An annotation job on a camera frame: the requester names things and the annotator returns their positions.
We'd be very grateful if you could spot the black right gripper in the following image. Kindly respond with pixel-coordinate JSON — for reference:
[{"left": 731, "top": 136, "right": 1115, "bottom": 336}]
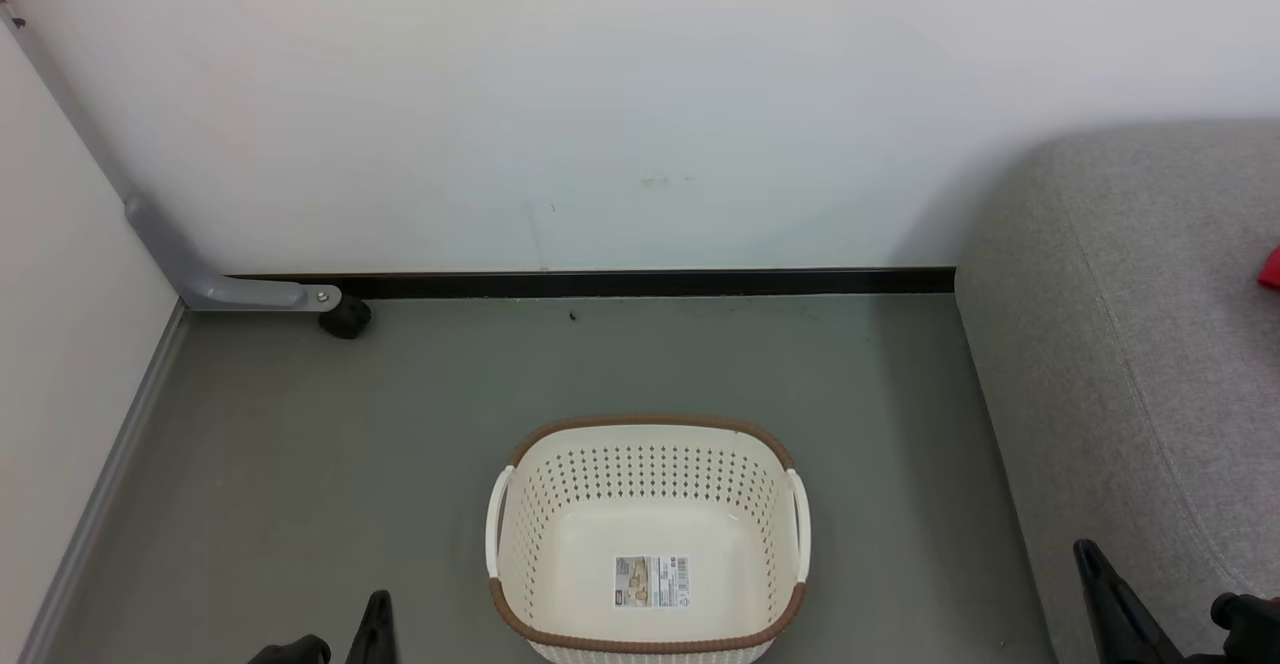
[{"left": 1073, "top": 539, "right": 1280, "bottom": 664}]

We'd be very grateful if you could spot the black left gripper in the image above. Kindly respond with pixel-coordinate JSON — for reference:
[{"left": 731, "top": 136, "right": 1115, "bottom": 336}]
[{"left": 248, "top": 589, "right": 396, "bottom": 664}]

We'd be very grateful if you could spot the cream laundry basket brown rim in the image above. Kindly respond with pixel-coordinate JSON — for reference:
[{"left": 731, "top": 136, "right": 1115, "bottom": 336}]
[{"left": 485, "top": 414, "right": 813, "bottom": 664}]

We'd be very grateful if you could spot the paper label sticker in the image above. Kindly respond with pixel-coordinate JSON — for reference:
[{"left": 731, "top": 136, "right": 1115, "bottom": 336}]
[{"left": 613, "top": 554, "right": 691, "bottom": 610}]

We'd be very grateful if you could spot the grey fabric sofa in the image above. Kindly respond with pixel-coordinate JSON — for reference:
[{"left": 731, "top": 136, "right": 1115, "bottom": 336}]
[{"left": 955, "top": 122, "right": 1280, "bottom": 664}]

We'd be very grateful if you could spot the grey skirting strip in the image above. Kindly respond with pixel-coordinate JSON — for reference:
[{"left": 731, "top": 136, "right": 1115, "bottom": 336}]
[{"left": 18, "top": 302, "right": 191, "bottom": 664}]

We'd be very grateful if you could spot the black caster wheel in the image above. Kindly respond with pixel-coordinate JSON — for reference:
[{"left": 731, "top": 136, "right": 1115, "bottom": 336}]
[{"left": 318, "top": 294, "right": 373, "bottom": 340}]

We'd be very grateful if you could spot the grey metal partition leg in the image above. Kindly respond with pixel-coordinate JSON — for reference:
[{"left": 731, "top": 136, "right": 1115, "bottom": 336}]
[{"left": 0, "top": 0, "right": 343, "bottom": 313}]

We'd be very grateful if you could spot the black baseboard strip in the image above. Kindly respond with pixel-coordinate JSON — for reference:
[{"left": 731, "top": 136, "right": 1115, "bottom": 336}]
[{"left": 228, "top": 266, "right": 957, "bottom": 301}]

